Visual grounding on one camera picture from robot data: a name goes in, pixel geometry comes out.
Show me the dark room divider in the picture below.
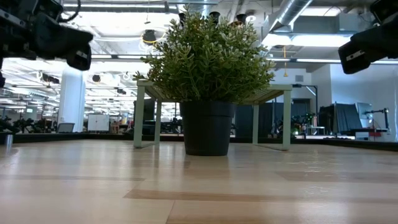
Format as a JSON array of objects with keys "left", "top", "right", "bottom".
[{"left": 234, "top": 98, "right": 312, "bottom": 138}]

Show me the black ceiling spotlight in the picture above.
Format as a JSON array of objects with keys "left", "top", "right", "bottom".
[{"left": 142, "top": 29, "right": 157, "bottom": 44}]

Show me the black boom stand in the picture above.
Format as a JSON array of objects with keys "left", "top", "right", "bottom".
[{"left": 363, "top": 107, "right": 391, "bottom": 131}]

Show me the grey chair back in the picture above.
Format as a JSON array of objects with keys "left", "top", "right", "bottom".
[{"left": 56, "top": 123, "right": 75, "bottom": 134}]

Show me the white column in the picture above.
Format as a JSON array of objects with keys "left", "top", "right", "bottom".
[{"left": 57, "top": 67, "right": 86, "bottom": 133}]

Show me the silver ceiling air duct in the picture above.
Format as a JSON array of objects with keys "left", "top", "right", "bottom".
[{"left": 264, "top": 0, "right": 315, "bottom": 38}]

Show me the yellow hanging cord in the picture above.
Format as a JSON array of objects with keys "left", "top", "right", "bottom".
[{"left": 282, "top": 45, "right": 289, "bottom": 78}]

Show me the white cabinet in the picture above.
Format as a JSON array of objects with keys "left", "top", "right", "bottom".
[{"left": 86, "top": 114, "right": 110, "bottom": 133}]

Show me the green plant in black pot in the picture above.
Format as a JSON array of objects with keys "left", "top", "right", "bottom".
[{"left": 132, "top": 4, "right": 276, "bottom": 157}]

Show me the black curtain panel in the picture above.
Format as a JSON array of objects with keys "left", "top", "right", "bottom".
[{"left": 318, "top": 102, "right": 363, "bottom": 136}]

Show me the light green perforated metal shelf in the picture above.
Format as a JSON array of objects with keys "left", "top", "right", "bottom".
[{"left": 132, "top": 78, "right": 294, "bottom": 152}]

